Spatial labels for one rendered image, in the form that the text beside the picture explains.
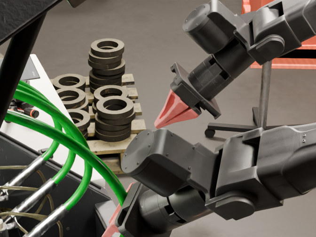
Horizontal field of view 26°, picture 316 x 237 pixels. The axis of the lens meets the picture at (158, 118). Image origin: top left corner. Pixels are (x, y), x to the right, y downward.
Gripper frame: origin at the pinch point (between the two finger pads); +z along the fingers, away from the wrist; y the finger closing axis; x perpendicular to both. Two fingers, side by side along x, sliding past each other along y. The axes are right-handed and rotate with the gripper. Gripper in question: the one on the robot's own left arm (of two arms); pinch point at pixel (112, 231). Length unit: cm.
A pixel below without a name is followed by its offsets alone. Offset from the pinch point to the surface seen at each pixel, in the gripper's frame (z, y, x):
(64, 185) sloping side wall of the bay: 38.6, -29.2, 4.3
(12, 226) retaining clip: 24.2, -5.7, -5.0
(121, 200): -6.0, -0.4, -3.5
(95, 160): -7.8, -1.0, -9.8
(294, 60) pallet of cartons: 142, -291, 132
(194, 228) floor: 126, -120, 94
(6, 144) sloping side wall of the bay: 35.5, -25.4, -10.9
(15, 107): 62, -55, -9
